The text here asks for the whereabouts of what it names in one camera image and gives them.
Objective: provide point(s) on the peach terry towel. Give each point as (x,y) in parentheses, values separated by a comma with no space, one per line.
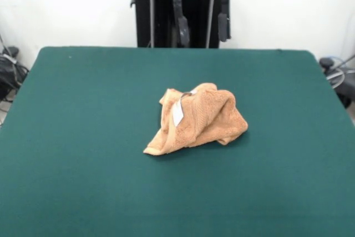
(205,120)

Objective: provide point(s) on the dark green table cloth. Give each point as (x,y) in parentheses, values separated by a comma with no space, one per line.
(83,137)

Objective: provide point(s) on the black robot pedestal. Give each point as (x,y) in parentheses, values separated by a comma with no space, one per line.
(144,12)

